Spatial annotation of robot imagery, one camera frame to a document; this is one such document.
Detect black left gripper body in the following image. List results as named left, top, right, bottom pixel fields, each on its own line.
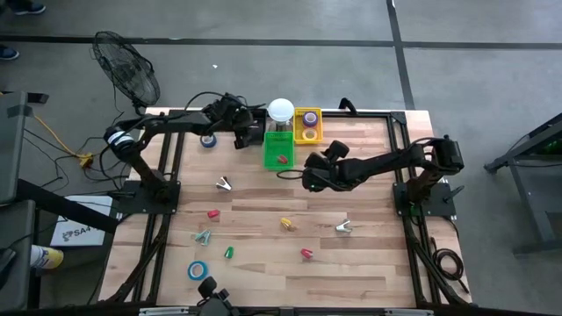
left=234, top=118, right=266, bottom=151

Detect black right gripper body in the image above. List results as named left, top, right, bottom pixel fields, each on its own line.
left=301, top=152, right=328, bottom=193

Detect teal staple remover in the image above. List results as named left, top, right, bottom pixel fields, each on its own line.
left=194, top=229, right=213, bottom=248

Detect light blue tape roll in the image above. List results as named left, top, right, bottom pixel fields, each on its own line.
left=187, top=260, right=209, bottom=282

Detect black plastic basket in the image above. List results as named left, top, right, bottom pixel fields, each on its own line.
left=239, top=107, right=268, bottom=146

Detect green plastic basket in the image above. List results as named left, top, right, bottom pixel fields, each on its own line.
left=262, top=130, right=295, bottom=172

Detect yellow plastic basket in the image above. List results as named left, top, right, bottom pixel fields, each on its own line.
left=292, top=107, right=324, bottom=146

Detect white dome table lamp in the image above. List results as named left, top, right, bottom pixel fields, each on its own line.
left=266, top=97, right=296, bottom=133

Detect black floor fan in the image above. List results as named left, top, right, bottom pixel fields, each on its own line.
left=90, top=30, right=162, bottom=118

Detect black round-headed device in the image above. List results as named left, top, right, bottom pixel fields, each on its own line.
left=196, top=275, right=241, bottom=316

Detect white printed box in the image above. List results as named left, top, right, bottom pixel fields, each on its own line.
left=49, top=195, right=114, bottom=248

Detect black diagonal beam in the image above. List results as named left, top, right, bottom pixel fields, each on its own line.
left=15, top=178, right=119, bottom=234

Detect dark grey cart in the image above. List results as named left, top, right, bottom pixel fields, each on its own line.
left=484, top=112, right=562, bottom=255

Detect grey equipment case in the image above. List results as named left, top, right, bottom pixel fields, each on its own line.
left=0, top=90, right=50, bottom=207
left=0, top=199, right=37, bottom=312

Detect yellow blue can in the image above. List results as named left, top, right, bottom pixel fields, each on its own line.
left=29, top=244, right=65, bottom=270

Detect person's shoe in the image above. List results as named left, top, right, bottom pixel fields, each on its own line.
left=0, top=43, right=21, bottom=61
left=12, top=2, right=47, bottom=17

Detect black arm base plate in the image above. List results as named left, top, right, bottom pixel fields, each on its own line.
left=117, top=180, right=182, bottom=216
left=393, top=180, right=465, bottom=219

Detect coiled black cable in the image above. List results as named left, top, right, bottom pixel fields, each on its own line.
left=429, top=236, right=471, bottom=295

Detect black floor cables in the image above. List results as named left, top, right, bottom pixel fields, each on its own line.
left=21, top=83, right=141, bottom=190

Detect yellow cable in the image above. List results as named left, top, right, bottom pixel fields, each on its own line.
left=0, top=90, right=96, bottom=170

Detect silver metal bracket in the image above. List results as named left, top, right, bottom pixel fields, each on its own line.
left=139, top=306, right=190, bottom=316
left=385, top=308, right=435, bottom=316

